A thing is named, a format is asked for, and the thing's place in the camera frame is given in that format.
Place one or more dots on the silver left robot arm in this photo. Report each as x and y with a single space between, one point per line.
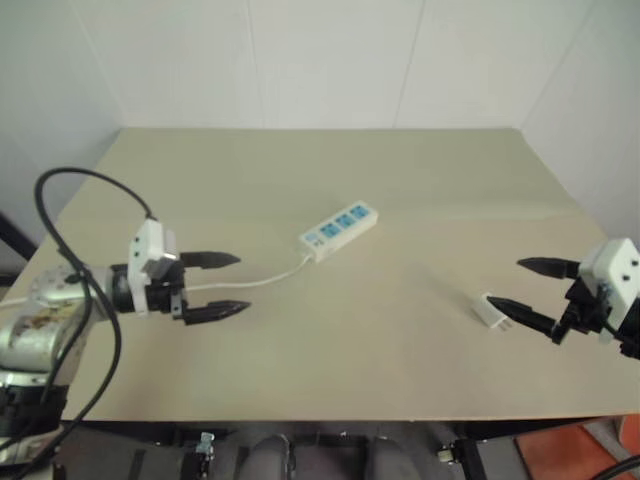
35 330

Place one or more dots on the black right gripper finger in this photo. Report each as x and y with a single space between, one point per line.
550 267
525 314

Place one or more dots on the white power strip with cord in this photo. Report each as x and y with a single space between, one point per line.
337 230

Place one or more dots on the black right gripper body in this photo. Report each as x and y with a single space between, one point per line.
582 312

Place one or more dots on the small white frame bracket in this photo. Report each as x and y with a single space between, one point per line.
205 442
444 454

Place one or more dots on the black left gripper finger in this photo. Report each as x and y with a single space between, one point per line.
220 311
212 259

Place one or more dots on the white plug adapter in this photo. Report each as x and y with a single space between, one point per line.
487 311

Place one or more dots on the dark grey rounded shape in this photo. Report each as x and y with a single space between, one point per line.
272 457

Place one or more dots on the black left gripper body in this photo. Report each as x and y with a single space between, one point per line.
172 297

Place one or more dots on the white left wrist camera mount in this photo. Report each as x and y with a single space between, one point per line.
145 245

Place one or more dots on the black table frame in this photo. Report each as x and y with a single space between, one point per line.
482 452

